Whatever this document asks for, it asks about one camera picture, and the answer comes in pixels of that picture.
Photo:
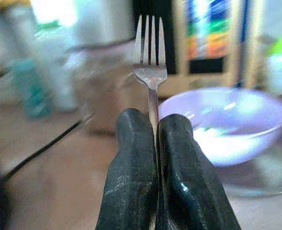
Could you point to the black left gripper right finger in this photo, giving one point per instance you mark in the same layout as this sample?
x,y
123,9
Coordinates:
x,y
186,177

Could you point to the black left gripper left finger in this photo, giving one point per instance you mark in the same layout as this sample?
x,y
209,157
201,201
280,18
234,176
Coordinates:
x,y
128,172

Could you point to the silver metal fork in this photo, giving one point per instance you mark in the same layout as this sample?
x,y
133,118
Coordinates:
x,y
150,74

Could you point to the purple plastic bowl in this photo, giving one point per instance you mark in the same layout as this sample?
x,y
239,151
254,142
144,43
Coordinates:
x,y
229,124

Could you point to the small teal bottle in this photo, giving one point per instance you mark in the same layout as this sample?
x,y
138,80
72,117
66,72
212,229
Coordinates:
x,y
33,91

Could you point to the white jug green lid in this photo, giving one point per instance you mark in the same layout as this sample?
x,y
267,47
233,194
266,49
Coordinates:
x,y
57,62

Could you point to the cream water ionizer appliance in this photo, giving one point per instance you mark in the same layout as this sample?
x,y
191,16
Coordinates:
x,y
210,36

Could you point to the white bottle green cap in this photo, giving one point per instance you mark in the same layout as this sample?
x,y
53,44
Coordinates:
x,y
280,67

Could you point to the white water filter appliance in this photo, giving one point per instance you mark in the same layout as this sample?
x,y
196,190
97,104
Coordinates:
x,y
104,21

